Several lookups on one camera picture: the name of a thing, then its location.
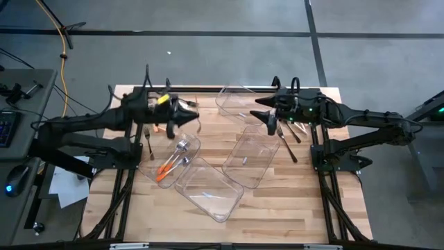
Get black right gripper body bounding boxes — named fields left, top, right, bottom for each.
left=266, top=87, right=308, bottom=137

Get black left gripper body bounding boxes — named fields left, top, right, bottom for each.
left=152, top=92, right=182, bottom=140

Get orange-handled fork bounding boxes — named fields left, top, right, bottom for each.
left=156, top=140, right=191, bottom=176
left=155, top=156, right=192, bottom=183

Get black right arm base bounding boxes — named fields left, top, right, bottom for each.
left=310, top=143, right=374, bottom=174

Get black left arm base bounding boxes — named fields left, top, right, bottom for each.
left=86, top=144, right=144, bottom=171

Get clear plastic bin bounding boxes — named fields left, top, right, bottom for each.
left=174, top=157, right=245, bottom=224
left=221, top=124, right=280, bottom=190
left=214, top=84, right=275, bottom=126
left=137, top=133, right=202, bottom=190

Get white paper sheets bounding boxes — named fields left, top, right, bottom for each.
left=47, top=155, right=92, bottom=210

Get grey side desk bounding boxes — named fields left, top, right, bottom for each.
left=0, top=68, right=59, bottom=246

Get black tripod stand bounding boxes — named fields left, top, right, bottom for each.
left=36, top=0, right=87, bottom=50

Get grey metal stand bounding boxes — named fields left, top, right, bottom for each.
left=381, top=89, right=444, bottom=204

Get black clamp tool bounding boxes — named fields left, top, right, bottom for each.
left=0, top=79, right=45, bottom=106

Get black keyboard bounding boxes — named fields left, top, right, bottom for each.
left=0, top=110, right=22, bottom=149

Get black computer mouse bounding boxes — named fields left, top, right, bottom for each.
left=4, top=164, right=31, bottom=199

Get black aluminium table frame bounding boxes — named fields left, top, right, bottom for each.
left=78, top=85, right=374, bottom=244

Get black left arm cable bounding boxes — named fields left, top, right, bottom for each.
left=106, top=63, right=153, bottom=117

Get yellow floor cable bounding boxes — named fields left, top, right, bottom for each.
left=33, top=0, right=69, bottom=118

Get silver table bracket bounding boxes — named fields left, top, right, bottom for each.
left=109, top=242, right=150, bottom=250
left=303, top=244, right=343, bottom=250

